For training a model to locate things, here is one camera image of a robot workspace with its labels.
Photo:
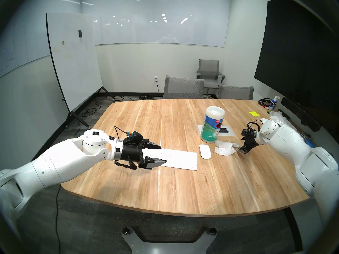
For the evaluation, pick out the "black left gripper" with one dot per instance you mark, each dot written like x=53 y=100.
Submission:
x=131 y=152

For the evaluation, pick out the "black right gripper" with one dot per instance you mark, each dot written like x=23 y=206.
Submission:
x=250 y=143

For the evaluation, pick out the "white disinfecting wipe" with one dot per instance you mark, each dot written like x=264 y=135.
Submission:
x=223 y=149

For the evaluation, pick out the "green blue wipes canister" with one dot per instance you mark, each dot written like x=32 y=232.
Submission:
x=212 y=123

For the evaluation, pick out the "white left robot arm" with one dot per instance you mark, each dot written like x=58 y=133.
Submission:
x=66 y=160

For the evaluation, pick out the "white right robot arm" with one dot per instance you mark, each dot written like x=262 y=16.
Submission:
x=294 y=147

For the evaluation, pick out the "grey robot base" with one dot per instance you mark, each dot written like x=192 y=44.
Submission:
x=169 y=249

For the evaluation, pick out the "white slim keyboard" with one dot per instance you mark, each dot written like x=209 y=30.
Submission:
x=180 y=158

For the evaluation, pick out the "yellow sticky note pad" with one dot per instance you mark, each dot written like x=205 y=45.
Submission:
x=254 y=113

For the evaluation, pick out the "white computer mouse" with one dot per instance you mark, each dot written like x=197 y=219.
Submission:
x=205 y=151

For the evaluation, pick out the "crumpled white tissue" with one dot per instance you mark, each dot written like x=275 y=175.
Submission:
x=280 y=117

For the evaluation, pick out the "whiteboard cleaner spray bottle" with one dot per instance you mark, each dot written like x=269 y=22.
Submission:
x=272 y=105

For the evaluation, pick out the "grey mesh chair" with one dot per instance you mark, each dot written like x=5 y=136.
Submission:
x=182 y=87
x=235 y=92

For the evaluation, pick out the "blue plastic item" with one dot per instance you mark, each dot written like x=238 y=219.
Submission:
x=309 y=143

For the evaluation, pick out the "black video sound bar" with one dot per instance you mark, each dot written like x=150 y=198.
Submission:
x=302 y=113

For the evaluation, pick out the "black base knob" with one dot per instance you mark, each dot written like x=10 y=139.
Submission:
x=126 y=230
x=212 y=231

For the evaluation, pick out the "grey office chair with armrests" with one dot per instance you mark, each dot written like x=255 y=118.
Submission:
x=209 y=68

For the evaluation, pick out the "white mobile whiteboard on stand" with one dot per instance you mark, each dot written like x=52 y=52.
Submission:
x=74 y=55

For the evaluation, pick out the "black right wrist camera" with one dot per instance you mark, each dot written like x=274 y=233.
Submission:
x=247 y=133

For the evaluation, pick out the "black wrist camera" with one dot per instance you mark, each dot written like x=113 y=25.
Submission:
x=247 y=133
x=135 y=137

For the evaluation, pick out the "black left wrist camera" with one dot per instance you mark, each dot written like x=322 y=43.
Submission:
x=135 y=137

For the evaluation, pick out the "large black wall screen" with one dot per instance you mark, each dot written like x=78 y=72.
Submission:
x=299 y=57

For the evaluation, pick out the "wide glass wall whiteboard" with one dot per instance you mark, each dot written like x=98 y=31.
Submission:
x=164 y=28

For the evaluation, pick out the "glass wall whiteboard with writing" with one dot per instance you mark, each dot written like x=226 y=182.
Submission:
x=23 y=41

